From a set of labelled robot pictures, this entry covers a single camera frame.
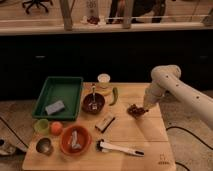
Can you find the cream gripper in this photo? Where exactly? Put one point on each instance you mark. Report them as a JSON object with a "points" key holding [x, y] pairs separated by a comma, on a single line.
{"points": [[149, 102]]}

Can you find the dark red grape bunch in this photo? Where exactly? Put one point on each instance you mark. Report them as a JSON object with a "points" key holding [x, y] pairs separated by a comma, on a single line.
{"points": [[136, 111]]}

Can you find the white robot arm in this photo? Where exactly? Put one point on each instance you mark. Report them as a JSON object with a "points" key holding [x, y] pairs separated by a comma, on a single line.
{"points": [[167, 78]]}

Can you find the green chili pepper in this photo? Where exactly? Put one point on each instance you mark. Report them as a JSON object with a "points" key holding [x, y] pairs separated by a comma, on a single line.
{"points": [[115, 96]]}

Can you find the white cup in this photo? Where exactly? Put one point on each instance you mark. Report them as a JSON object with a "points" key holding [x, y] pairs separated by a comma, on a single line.
{"points": [[103, 80]]}

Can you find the metal fork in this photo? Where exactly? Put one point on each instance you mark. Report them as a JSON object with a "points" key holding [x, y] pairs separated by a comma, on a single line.
{"points": [[94, 104]]}

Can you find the dark brown bowl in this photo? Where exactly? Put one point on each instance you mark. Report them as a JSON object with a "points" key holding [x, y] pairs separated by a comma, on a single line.
{"points": [[87, 103]]}

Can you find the white and black brush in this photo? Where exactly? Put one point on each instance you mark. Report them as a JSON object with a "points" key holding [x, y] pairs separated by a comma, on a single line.
{"points": [[102, 145]]}

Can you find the orange bowl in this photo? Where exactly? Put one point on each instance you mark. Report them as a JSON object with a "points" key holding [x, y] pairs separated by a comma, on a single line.
{"points": [[84, 139]]}

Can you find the green plastic tray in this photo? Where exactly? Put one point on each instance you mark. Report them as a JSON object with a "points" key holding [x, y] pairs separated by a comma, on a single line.
{"points": [[55, 88]]}

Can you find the clear plastic wrapper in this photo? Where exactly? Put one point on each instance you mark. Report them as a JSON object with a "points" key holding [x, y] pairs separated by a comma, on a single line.
{"points": [[74, 141]]}

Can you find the grey sponge block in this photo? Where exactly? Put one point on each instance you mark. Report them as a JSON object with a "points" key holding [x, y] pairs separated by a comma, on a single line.
{"points": [[54, 107]]}

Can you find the orange fruit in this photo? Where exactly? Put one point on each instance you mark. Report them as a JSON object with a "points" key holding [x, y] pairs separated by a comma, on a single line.
{"points": [[56, 128]]}

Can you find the green cup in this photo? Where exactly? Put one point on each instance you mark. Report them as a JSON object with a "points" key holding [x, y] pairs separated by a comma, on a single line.
{"points": [[42, 126]]}

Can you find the metal cup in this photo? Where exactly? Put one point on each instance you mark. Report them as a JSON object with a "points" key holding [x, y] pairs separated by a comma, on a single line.
{"points": [[44, 146]]}

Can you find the black office chair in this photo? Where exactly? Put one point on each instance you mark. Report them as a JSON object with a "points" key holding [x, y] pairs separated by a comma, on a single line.
{"points": [[29, 3]]}

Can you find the wooden post right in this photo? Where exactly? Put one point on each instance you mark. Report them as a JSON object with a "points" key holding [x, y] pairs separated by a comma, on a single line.
{"points": [[127, 13]]}

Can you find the wooden post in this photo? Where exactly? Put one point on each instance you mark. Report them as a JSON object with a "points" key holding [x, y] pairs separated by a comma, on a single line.
{"points": [[127, 13], [66, 14]]}

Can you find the wooden post left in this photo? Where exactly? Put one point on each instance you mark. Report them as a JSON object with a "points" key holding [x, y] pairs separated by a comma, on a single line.
{"points": [[66, 14]]}

